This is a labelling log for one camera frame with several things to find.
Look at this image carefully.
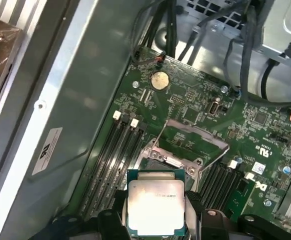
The green RAM stick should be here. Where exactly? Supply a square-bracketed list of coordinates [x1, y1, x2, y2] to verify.
[226, 177, 252, 219]

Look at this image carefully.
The RAM slot with black clips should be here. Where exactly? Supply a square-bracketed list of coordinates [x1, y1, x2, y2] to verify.
[112, 122, 148, 198]
[91, 113, 131, 218]
[215, 164, 239, 213]
[200, 162, 220, 210]

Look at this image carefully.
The metal socket cover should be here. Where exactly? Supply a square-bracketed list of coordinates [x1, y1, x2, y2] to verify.
[149, 118, 231, 176]

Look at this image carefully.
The black cable bundle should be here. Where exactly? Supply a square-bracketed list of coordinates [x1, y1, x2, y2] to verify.
[131, 0, 185, 66]

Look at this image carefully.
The black PC case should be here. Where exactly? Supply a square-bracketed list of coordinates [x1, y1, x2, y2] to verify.
[0, 0, 291, 240]

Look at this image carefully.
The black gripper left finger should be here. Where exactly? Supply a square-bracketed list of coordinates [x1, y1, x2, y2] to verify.
[31, 190, 129, 240]

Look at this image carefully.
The thick black cable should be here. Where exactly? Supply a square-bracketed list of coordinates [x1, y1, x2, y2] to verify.
[260, 57, 291, 107]

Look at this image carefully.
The coin cell battery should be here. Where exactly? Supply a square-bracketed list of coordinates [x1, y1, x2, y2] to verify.
[149, 70, 172, 92]

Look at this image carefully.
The silver CPU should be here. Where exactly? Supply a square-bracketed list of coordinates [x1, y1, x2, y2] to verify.
[126, 169, 186, 237]

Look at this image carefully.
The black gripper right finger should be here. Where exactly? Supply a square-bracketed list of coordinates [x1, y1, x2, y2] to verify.
[185, 190, 291, 240]

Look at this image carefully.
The RAM slot with white clips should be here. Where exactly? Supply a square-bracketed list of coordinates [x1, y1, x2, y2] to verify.
[102, 117, 140, 216]
[81, 111, 123, 220]
[207, 159, 238, 211]

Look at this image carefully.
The black sleeved cable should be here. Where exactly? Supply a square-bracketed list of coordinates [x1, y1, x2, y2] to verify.
[221, 0, 261, 102]

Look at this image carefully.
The silver metal disk bay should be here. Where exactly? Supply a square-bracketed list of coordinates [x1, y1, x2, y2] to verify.
[259, 0, 291, 67]

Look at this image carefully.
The CPU socket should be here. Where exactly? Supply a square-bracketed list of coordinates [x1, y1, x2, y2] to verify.
[134, 138, 204, 198]

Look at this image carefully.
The green motherboard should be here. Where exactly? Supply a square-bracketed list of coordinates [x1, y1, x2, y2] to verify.
[79, 45, 291, 240]

